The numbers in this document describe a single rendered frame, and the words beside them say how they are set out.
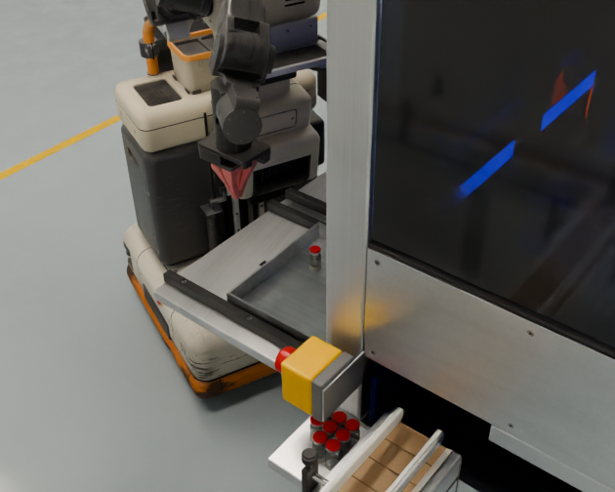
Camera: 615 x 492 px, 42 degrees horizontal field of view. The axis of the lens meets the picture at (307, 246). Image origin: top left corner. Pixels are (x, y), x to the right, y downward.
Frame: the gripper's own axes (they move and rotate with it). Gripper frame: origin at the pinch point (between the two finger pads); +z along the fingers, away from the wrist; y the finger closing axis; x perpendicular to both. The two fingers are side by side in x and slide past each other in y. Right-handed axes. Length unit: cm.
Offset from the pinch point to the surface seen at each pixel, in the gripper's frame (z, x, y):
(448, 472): 16, -15, 51
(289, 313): 20.1, -0.2, 10.6
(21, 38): 104, 155, -325
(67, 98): 105, 125, -244
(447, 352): -1.1, -11.4, 46.6
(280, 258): 17.7, 8.4, 1.3
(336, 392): 8.8, -17.9, 34.4
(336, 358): 5.6, -15.5, 32.4
